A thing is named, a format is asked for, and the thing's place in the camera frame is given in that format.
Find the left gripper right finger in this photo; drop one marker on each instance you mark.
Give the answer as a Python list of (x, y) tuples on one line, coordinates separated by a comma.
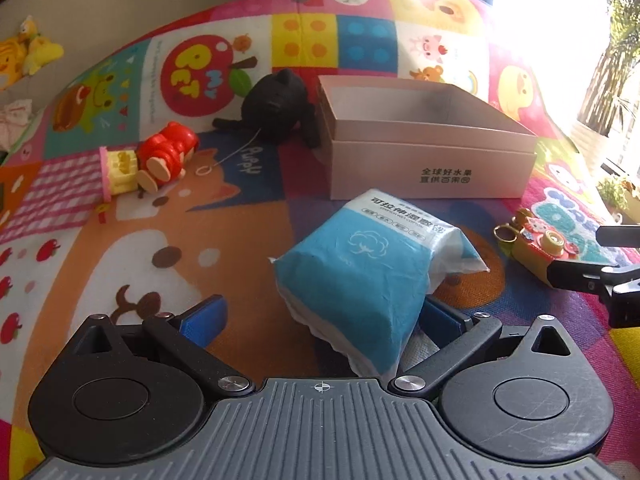
[(462, 340)]

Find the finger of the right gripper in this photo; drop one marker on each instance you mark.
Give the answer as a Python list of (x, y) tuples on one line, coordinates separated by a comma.
[(579, 275), (619, 235)]

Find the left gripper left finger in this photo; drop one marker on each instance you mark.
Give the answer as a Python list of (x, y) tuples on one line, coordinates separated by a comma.
[(183, 339)]

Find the red yellow toy camera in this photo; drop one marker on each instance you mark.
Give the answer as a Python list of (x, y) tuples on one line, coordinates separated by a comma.
[(535, 244)]

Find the blue tissue pack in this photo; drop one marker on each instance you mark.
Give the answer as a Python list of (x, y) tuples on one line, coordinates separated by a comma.
[(359, 281)]

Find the red bear toy figure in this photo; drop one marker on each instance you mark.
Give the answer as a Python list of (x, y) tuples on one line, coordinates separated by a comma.
[(162, 158)]

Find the pink yellow cake toy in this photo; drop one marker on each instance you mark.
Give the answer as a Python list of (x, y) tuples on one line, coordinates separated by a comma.
[(118, 172)]

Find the black plush toy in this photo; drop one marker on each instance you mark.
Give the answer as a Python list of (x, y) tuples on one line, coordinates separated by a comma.
[(274, 107)]

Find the small potted flower plant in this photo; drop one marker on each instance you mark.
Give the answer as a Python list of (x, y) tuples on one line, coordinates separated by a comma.
[(612, 191)]

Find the potted palm plant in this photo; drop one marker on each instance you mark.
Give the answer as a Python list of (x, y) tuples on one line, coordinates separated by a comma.
[(603, 99)]

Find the colourful cartoon play mat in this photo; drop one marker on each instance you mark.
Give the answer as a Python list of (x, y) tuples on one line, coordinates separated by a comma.
[(66, 254)]

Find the pink cardboard box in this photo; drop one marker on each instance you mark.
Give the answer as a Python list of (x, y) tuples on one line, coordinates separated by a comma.
[(419, 139)]

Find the pink white crumpled cloth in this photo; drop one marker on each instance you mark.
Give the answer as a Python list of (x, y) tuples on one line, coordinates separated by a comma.
[(14, 119)]

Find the yellow duck plush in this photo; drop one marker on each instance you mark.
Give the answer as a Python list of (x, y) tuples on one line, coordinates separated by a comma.
[(40, 50)]

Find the yellow tiger plush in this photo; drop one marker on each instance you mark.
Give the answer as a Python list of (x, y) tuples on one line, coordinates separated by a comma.
[(12, 57)]

